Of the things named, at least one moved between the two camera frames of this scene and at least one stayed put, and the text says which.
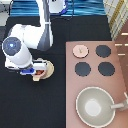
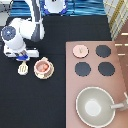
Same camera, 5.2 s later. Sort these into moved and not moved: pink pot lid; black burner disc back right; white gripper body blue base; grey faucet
Moved: white gripper body blue base
Not moved: pink pot lid; grey faucet; black burner disc back right
